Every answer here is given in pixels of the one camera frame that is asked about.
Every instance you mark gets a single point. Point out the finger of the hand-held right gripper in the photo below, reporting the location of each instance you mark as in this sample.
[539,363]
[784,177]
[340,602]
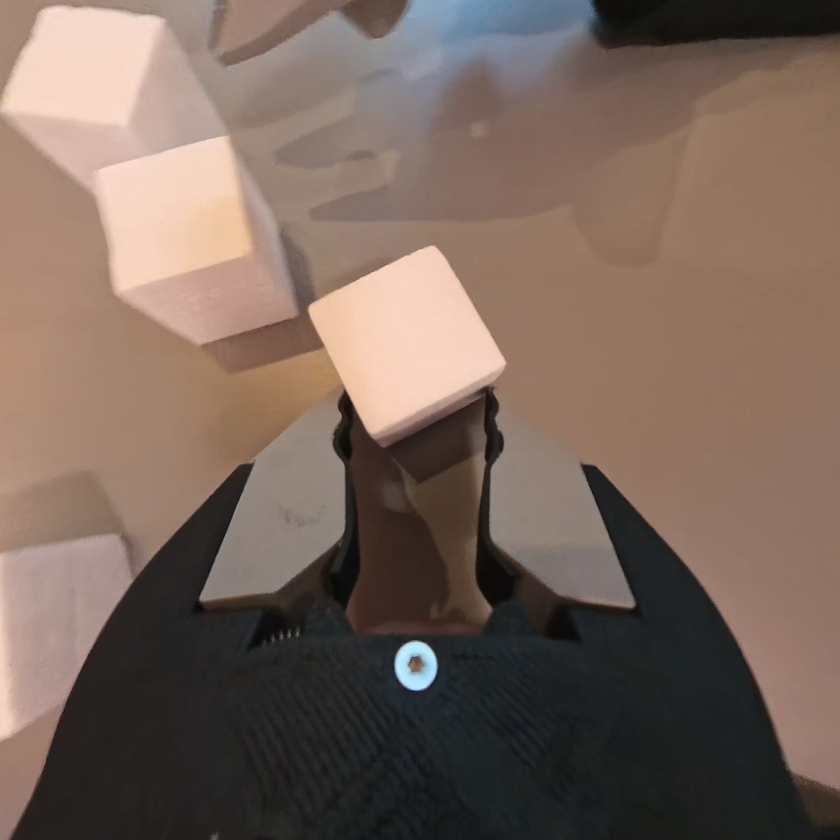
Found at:
[275,26]

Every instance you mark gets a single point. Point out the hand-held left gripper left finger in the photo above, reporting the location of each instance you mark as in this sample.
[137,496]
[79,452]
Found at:
[282,518]

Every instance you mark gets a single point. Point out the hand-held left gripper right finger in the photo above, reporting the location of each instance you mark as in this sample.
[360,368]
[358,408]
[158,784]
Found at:
[558,525]

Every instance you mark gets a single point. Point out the white foam cube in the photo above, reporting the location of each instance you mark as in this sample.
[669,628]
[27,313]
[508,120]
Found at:
[52,623]
[407,341]
[85,79]
[190,243]

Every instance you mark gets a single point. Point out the person's right forearm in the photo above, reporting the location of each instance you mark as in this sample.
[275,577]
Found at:
[722,19]

